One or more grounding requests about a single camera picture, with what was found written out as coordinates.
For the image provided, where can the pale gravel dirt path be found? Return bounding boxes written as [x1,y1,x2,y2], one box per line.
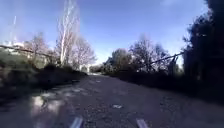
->
[0,73,224,128]

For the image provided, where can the large dark tree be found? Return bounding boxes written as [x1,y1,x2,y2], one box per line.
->
[182,0,224,84]

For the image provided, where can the row of trees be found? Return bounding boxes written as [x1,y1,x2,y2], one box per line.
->
[99,33,175,74]

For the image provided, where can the bare branchy tree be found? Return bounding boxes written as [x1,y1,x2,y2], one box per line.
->
[24,31,51,64]
[71,36,98,70]

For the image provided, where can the pale building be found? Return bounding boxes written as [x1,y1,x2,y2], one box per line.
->
[6,40,28,56]

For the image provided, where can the wooden rail fence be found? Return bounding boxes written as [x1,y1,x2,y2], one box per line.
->
[146,51,186,76]
[0,44,60,64]

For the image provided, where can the overgrown grass verge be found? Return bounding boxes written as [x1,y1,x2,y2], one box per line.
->
[109,70,224,105]
[0,49,89,101]

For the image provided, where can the tall pale bare tree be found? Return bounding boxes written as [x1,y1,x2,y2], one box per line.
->
[56,0,81,66]

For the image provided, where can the robot's own part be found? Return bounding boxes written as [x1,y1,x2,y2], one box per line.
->
[69,115,84,128]
[135,118,150,128]

